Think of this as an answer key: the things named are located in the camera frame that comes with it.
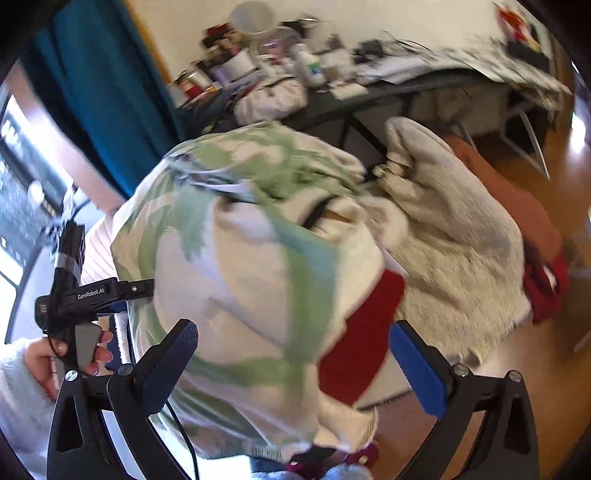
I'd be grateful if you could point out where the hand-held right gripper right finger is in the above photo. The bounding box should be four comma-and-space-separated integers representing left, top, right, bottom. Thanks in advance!
389, 320, 539, 480

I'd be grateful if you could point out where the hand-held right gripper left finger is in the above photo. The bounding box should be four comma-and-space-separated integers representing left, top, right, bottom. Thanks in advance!
46, 319, 199, 480

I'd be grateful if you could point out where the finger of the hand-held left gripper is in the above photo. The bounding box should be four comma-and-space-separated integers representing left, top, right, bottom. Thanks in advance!
115, 279, 156, 302

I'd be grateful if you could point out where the green leaf print pajamas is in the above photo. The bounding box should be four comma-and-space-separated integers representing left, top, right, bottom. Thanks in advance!
111, 121, 385, 455

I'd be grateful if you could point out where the person's left hand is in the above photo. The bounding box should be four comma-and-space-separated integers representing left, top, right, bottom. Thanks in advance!
25, 330, 114, 402

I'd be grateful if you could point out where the red garment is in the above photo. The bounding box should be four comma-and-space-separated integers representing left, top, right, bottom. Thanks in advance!
318, 270, 407, 408

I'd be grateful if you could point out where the beige fleece garment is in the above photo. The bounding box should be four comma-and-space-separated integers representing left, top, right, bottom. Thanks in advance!
355, 116, 532, 402

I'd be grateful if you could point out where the maroon slipper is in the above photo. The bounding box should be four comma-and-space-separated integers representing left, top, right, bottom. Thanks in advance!
284, 440, 382, 477

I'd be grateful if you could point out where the small red cloth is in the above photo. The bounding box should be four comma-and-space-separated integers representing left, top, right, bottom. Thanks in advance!
524, 256, 571, 325

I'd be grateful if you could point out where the teal curtain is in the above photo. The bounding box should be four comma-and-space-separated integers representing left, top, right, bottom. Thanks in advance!
21, 0, 179, 200

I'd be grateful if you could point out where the beige cloth bag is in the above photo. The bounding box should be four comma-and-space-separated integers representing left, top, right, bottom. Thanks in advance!
233, 78, 308, 123

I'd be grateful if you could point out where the group of cosmetic bottles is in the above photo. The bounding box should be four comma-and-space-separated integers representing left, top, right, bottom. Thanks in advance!
166, 0, 370, 108

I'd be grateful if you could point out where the black desk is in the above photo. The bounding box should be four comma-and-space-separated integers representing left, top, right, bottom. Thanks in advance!
185, 69, 561, 182

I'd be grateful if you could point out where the white lotion bottle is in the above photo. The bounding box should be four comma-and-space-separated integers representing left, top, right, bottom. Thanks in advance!
291, 44, 327, 88

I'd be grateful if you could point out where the round white mirror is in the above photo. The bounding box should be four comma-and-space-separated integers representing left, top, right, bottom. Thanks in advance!
228, 0, 273, 38

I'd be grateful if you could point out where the stack of papers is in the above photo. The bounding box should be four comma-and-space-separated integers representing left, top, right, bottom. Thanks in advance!
360, 58, 445, 86

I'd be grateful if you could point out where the geometric print table mat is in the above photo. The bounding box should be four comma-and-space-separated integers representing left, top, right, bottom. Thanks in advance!
406, 39, 573, 100

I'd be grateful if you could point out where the red flower decoration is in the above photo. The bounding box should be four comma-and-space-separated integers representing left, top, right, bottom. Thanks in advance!
496, 0, 541, 45

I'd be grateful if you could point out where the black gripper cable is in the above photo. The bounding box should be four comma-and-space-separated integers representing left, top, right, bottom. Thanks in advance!
164, 399, 200, 480

